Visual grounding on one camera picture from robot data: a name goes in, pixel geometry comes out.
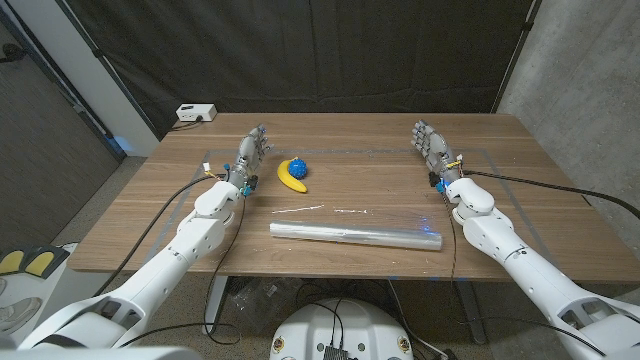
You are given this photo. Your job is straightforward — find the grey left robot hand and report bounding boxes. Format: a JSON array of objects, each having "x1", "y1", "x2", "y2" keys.
[{"x1": 225, "y1": 124, "x2": 275, "y2": 197}]

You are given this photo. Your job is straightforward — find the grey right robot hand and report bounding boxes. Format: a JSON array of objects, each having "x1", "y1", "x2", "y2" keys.
[{"x1": 410, "y1": 119, "x2": 465, "y2": 194}]

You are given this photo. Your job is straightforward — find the cling film roll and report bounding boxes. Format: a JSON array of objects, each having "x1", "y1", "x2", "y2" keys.
[{"x1": 269, "y1": 221, "x2": 444, "y2": 252}]

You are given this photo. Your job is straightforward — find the yellow toy banana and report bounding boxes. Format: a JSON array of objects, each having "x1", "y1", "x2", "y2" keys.
[{"x1": 277, "y1": 158, "x2": 309, "y2": 194}]

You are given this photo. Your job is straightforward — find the blue spiky ball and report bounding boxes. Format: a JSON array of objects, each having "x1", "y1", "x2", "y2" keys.
[{"x1": 287, "y1": 157, "x2": 308, "y2": 180}]

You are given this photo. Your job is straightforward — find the white power strip box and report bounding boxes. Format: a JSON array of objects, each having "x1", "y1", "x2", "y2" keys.
[{"x1": 175, "y1": 103, "x2": 218, "y2": 123}]

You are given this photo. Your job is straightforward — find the black backdrop curtain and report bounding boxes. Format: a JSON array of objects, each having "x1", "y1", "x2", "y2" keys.
[{"x1": 64, "y1": 0, "x2": 536, "y2": 136}]

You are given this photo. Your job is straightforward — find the black backdrop stand pole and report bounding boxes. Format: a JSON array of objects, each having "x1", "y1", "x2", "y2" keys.
[
  {"x1": 54, "y1": 0, "x2": 161, "y2": 141},
  {"x1": 492, "y1": 0, "x2": 544, "y2": 114}
]

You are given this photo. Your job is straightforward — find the clear plastic bag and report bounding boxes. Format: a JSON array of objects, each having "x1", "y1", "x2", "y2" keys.
[{"x1": 232, "y1": 279, "x2": 301, "y2": 331}]

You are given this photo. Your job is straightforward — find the white table leg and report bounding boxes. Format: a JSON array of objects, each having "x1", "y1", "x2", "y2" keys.
[{"x1": 202, "y1": 275, "x2": 229, "y2": 335}]

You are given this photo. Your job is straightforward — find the grey table leg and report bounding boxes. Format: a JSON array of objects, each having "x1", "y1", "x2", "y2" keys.
[{"x1": 455, "y1": 280, "x2": 489, "y2": 345}]

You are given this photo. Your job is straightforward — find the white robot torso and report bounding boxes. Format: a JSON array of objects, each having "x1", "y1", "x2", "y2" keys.
[{"x1": 269, "y1": 298, "x2": 414, "y2": 360}]

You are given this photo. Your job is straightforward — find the black and yellow padded object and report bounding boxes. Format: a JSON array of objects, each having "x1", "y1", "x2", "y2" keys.
[{"x1": 0, "y1": 244, "x2": 71, "y2": 280}]

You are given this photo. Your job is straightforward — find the black power strip cable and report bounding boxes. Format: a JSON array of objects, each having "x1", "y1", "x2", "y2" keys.
[{"x1": 169, "y1": 115, "x2": 204, "y2": 132}]

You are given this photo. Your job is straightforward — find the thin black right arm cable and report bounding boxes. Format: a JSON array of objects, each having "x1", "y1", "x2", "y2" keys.
[{"x1": 439, "y1": 192, "x2": 459, "y2": 291}]

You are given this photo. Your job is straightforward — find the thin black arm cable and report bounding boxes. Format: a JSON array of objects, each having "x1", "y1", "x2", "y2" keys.
[
  {"x1": 439, "y1": 192, "x2": 459, "y2": 291},
  {"x1": 202, "y1": 194, "x2": 247, "y2": 346}
]

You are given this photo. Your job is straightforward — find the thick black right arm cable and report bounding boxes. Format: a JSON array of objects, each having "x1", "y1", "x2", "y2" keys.
[{"x1": 462, "y1": 169, "x2": 640, "y2": 220}]

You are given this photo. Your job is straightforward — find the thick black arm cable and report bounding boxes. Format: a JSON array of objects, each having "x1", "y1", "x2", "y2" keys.
[
  {"x1": 462, "y1": 169, "x2": 640, "y2": 220},
  {"x1": 92, "y1": 173, "x2": 227, "y2": 297}
]

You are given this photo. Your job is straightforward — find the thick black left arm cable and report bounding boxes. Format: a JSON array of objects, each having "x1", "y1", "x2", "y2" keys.
[{"x1": 92, "y1": 173, "x2": 227, "y2": 297}]

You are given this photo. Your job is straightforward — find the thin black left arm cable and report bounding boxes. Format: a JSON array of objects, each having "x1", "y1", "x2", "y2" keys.
[{"x1": 202, "y1": 194, "x2": 247, "y2": 346}]

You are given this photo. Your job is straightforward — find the grey floor cable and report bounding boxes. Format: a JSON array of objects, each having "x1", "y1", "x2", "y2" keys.
[{"x1": 387, "y1": 279, "x2": 446, "y2": 359}]

